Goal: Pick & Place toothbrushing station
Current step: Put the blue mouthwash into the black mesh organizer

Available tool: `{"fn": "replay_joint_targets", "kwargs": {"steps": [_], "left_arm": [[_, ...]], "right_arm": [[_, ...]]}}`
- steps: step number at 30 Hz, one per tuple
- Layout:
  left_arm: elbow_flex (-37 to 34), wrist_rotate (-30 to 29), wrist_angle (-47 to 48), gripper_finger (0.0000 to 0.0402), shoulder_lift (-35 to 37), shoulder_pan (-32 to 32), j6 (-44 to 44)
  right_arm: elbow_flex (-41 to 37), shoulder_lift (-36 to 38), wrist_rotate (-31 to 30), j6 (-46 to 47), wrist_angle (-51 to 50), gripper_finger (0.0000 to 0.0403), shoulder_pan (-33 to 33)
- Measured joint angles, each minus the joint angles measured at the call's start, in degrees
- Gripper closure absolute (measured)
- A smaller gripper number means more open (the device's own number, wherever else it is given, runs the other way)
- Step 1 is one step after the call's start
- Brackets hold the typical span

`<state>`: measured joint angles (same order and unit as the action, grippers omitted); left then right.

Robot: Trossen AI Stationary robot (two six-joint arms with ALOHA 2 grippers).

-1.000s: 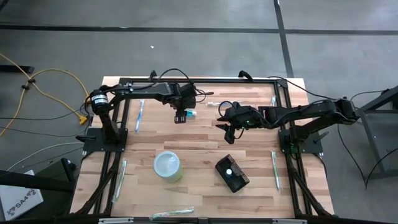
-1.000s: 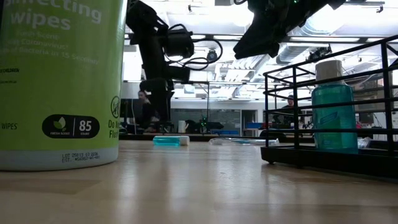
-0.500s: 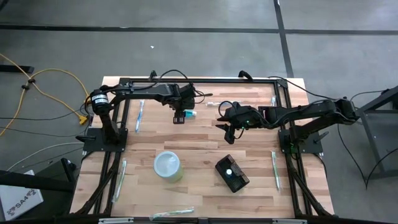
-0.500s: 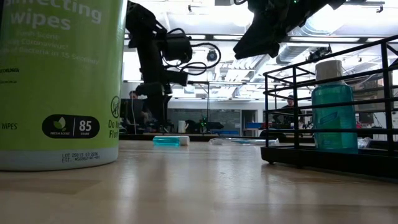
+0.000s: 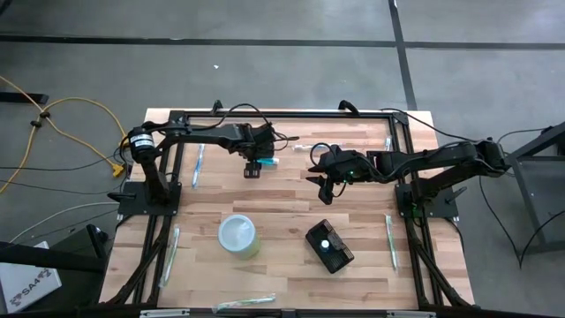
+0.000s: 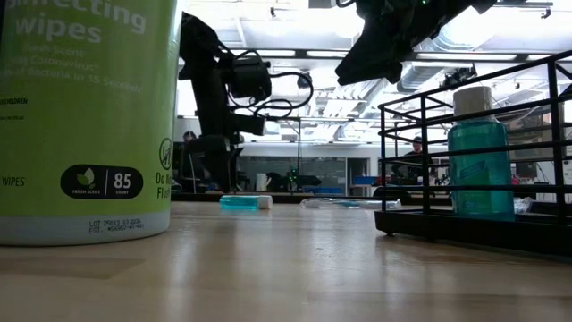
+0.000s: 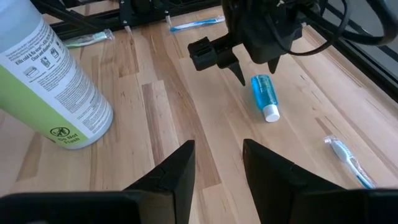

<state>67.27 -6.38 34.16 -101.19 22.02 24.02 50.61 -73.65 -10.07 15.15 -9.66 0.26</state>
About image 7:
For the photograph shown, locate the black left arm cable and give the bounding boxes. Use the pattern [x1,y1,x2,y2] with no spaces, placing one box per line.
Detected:
[264,0,398,57]

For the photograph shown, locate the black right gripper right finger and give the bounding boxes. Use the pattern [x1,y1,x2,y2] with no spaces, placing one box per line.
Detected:
[243,139,398,224]

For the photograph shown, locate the blue toothbrush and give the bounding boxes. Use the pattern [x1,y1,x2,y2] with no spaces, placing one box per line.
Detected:
[322,133,378,190]
[169,15,226,33]

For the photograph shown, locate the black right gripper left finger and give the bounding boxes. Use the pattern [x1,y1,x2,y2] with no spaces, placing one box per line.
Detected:
[0,139,196,224]

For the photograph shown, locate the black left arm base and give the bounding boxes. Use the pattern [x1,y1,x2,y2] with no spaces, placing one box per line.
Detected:
[119,0,175,28]

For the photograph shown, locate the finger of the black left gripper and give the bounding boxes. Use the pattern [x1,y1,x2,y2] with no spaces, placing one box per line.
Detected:
[267,55,281,75]
[228,60,246,87]

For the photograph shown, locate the black aluminium table frame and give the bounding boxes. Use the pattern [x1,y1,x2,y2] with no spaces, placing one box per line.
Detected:
[30,0,398,103]

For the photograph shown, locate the blue mouthwash bottle white cap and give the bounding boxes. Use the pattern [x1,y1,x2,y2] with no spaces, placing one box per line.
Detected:
[250,73,281,123]

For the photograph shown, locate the green wrapped toothbrush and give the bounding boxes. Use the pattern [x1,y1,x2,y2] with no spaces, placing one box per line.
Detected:
[63,29,116,49]

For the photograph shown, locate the green disinfecting wipes canister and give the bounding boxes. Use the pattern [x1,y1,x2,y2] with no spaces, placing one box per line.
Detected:
[0,0,114,151]

